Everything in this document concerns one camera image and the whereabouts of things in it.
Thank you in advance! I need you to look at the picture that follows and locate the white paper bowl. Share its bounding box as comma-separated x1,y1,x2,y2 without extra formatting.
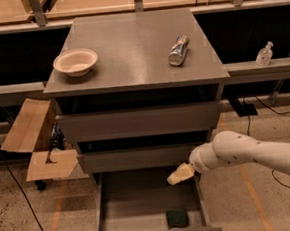
53,48,98,77

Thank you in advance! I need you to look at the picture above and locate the open cardboard box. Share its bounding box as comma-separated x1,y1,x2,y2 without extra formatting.
1,98,78,182

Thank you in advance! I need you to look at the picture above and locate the grey drawer cabinet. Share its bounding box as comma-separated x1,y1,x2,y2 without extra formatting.
37,4,237,183

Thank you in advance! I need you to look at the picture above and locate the grey top drawer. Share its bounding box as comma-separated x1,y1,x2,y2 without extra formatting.
56,102,219,143

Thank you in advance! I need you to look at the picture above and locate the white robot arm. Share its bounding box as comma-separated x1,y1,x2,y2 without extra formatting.
167,131,290,186

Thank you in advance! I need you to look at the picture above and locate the clear sanitizer bottle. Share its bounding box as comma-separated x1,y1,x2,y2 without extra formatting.
255,41,274,66

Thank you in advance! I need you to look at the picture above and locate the green sponge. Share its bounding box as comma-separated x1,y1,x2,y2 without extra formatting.
166,209,190,229

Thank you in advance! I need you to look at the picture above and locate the black floor cable right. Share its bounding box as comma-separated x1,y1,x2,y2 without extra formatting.
242,92,290,204

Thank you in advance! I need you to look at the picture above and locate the grey drawer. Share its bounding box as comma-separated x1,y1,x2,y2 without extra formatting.
77,144,197,173
56,102,219,143
93,167,222,231

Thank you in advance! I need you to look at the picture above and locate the crushed soda can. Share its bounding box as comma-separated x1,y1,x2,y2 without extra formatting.
168,34,189,66

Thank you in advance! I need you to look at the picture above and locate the grey bottom drawer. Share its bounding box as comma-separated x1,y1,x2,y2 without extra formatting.
93,167,222,231

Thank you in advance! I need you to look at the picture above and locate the blue bag in box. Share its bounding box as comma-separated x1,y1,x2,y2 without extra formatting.
50,124,64,150

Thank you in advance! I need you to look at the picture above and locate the grey middle drawer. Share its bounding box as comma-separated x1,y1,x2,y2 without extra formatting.
77,144,197,173

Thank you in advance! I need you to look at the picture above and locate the black floor cable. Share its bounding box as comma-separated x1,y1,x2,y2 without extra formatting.
0,126,57,231
242,92,290,204

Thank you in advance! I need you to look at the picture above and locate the black floor cable left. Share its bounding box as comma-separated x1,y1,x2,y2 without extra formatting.
0,126,57,231

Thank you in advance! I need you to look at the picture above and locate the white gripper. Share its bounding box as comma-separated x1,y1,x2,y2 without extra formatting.
167,143,219,186

